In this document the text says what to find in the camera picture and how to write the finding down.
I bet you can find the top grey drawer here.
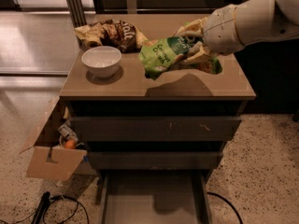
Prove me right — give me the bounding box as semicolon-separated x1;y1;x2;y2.
71;117;241;142

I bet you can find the open cardboard box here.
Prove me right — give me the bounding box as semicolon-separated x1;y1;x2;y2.
20;96;96;181

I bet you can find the green rice chip bag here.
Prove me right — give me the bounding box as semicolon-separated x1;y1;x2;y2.
138;35;222;80

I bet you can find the grey drawer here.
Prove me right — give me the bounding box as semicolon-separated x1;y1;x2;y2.
88;152;223;170
71;117;241;142

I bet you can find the middle grey drawer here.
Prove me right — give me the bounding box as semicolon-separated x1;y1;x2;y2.
88;152;223;170

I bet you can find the black bar on floor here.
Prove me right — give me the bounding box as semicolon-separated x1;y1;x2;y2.
31;191;50;224

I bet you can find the open bottom drawer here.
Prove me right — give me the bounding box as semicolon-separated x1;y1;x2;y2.
98;171;212;224

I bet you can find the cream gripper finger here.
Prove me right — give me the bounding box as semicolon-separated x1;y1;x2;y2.
181;42;219;65
174;17;207;37

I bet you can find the small grey packet in box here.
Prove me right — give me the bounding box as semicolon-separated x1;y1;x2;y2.
58;124;78;141

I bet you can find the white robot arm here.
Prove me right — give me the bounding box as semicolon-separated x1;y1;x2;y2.
176;0;299;64

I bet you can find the black cable on floor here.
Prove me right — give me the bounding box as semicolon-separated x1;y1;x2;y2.
0;195;90;224

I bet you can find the white ceramic bowl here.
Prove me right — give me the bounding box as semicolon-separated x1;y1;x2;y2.
81;46;121;78

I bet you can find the grey drawer cabinet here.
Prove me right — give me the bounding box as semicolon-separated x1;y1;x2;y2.
59;13;257;179

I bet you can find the brown salt chip bag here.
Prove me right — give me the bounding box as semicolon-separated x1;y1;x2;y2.
75;20;148;53

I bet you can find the orange fruit in box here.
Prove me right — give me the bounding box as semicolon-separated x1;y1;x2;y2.
64;140;77;149

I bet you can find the metal railing frame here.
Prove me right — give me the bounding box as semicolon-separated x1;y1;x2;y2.
61;0;279;28

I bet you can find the black cable right floor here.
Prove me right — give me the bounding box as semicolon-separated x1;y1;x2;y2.
206;191;244;224

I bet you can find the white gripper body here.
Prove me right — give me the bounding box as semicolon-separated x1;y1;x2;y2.
203;5;245;55

